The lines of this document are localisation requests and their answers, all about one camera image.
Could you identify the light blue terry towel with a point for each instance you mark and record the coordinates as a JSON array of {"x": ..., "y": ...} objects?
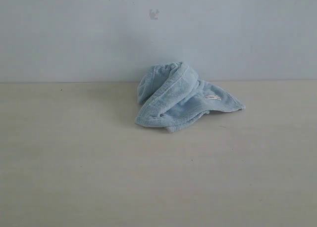
[{"x": 172, "y": 96}]

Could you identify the white printed label sticker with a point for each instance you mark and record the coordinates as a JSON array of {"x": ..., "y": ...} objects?
[{"x": 213, "y": 97}]

